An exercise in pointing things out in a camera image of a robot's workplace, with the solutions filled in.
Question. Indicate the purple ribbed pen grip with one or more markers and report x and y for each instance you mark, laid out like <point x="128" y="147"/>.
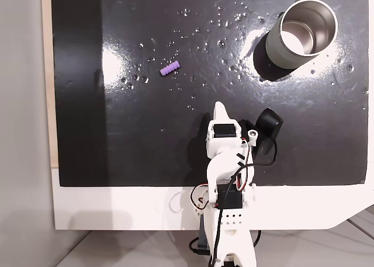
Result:
<point x="170" y="68"/>

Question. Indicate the pale green steel cup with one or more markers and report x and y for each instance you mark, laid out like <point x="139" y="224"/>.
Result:
<point x="280" y="49"/>

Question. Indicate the black table mat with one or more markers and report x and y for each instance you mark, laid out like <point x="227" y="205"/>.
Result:
<point x="152" y="138"/>

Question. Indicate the light wooden board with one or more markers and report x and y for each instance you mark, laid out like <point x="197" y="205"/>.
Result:
<point x="46" y="74"/>

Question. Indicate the black camera box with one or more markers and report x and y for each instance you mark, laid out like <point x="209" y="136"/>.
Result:
<point x="267" y="124"/>

